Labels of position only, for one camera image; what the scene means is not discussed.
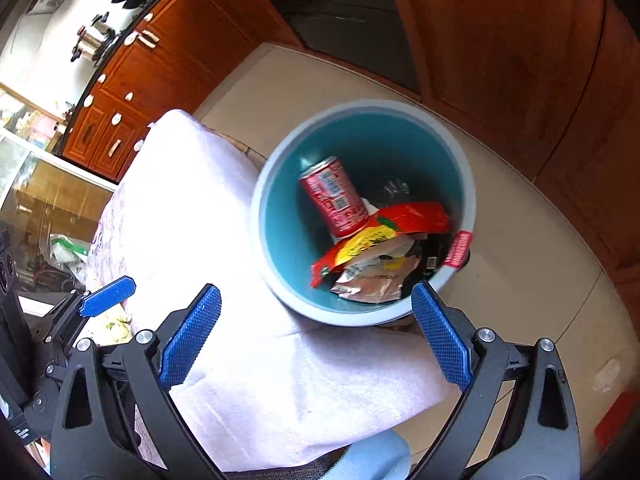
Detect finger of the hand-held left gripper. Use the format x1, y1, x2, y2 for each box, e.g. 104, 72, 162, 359
32, 277, 137, 356
25, 355, 76, 421

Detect glass sliding door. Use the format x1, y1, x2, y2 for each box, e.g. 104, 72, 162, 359
0, 82, 119, 292

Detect teal plastic bin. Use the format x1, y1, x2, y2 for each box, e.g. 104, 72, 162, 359
250, 100, 479, 329

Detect tan foil packet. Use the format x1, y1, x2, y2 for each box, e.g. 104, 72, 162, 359
330, 255, 417, 304

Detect wooden door cabinet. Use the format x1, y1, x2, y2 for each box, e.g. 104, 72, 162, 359
380, 0, 640, 286

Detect white towel cloth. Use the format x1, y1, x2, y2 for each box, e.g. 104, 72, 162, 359
87, 109, 461, 467

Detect steel cooking pot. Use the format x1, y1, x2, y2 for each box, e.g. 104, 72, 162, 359
70, 12, 119, 64

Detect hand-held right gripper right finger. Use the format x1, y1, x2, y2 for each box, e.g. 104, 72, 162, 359
410, 281, 581, 480

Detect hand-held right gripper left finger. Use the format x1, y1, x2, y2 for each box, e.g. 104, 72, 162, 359
50, 283, 227, 480

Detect wooden drawer cabinet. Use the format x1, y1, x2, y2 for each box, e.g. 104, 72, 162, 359
57, 0, 307, 184

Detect red plastic piece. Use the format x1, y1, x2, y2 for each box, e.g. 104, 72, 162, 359
594, 402, 640, 454

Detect red yellow wrapper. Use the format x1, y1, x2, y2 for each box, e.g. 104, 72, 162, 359
310, 201, 451, 289

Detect red drink can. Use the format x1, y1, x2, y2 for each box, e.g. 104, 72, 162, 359
299, 156, 370, 238

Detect blue cloth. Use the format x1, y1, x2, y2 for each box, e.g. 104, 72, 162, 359
320, 430, 412, 480

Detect green and white sack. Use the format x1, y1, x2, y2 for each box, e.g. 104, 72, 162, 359
50, 234, 94, 281

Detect dark grey mesh fabric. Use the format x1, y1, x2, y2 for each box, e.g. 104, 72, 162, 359
220, 460, 351, 480

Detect white cabinet safety locks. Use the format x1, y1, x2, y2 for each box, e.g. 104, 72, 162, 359
82, 10, 162, 154

